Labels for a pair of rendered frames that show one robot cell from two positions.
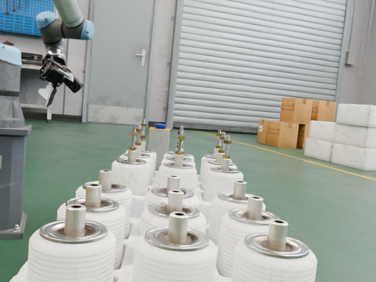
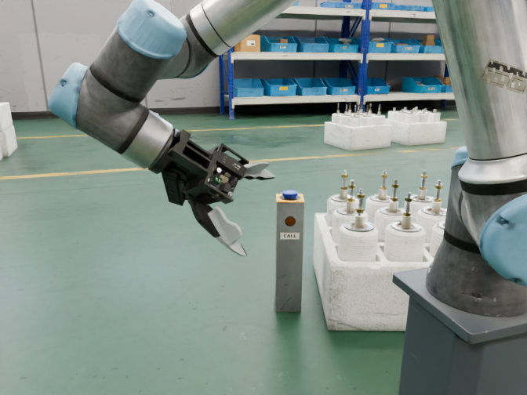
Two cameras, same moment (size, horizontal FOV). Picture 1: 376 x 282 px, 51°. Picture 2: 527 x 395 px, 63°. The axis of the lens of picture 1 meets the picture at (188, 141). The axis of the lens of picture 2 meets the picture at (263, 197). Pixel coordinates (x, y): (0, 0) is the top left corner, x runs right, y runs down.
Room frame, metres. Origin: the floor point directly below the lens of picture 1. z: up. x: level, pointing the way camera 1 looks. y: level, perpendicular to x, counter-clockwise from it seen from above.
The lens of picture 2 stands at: (1.43, 1.16, 0.64)
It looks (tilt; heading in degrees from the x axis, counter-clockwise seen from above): 17 degrees down; 272
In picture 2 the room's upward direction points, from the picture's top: straight up
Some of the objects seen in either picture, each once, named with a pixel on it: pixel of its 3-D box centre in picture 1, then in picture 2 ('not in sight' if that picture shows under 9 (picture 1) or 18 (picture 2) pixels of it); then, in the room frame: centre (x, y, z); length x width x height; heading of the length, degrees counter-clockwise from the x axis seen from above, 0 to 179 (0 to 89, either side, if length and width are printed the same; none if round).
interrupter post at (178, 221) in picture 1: (178, 228); not in sight; (0.45, 0.00, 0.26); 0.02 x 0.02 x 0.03
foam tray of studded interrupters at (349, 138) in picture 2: not in sight; (357, 134); (0.78, -2.43, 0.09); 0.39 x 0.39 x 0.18; 26
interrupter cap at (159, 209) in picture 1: (174, 211); not in sight; (0.57, 0.01, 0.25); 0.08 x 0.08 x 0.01
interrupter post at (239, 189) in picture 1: (239, 191); not in sight; (0.69, -0.10, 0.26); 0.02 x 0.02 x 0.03
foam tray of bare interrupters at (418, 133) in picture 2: not in sight; (412, 130); (0.25, -2.67, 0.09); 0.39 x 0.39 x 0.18; 22
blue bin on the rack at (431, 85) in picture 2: not in sight; (421, 85); (-0.66, -5.42, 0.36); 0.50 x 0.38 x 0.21; 108
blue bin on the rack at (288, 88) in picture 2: not in sight; (277, 87); (1.44, -4.69, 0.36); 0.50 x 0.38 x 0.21; 110
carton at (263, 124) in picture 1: (272, 132); not in sight; (5.14, -1.07, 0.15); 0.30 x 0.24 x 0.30; 108
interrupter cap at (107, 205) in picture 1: (92, 205); not in sight; (0.56, 0.13, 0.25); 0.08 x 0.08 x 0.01
